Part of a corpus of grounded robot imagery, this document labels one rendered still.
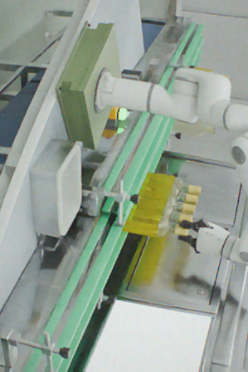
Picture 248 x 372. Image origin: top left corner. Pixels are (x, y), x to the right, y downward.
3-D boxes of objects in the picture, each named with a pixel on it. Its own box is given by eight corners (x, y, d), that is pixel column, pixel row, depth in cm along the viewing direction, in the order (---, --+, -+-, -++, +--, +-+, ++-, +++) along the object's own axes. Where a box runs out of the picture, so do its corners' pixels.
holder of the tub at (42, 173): (36, 246, 177) (60, 252, 175) (29, 168, 161) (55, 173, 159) (55, 212, 191) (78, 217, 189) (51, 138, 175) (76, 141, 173)
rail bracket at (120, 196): (97, 223, 190) (136, 231, 187) (96, 178, 180) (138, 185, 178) (99, 217, 192) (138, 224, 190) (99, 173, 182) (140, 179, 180)
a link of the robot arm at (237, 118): (215, 110, 159) (255, 121, 148) (245, 95, 166) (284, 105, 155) (221, 155, 165) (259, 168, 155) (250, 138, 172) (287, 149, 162)
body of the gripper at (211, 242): (230, 252, 193) (201, 241, 198) (235, 228, 187) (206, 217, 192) (221, 265, 188) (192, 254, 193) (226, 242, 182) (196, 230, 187)
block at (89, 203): (75, 214, 190) (96, 218, 189) (74, 189, 185) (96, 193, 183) (79, 208, 193) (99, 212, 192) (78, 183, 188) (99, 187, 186)
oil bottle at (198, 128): (158, 129, 274) (213, 139, 269) (158, 119, 270) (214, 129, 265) (161, 122, 278) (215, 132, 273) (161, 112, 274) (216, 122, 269)
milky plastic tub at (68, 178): (36, 233, 174) (63, 239, 172) (30, 168, 161) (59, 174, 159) (55, 199, 187) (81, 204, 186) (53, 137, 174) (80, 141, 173)
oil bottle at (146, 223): (101, 227, 199) (165, 239, 195) (101, 214, 196) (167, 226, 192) (106, 217, 204) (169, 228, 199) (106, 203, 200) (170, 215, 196)
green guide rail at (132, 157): (101, 193, 188) (126, 197, 187) (101, 190, 188) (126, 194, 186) (192, 23, 326) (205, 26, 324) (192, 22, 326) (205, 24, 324)
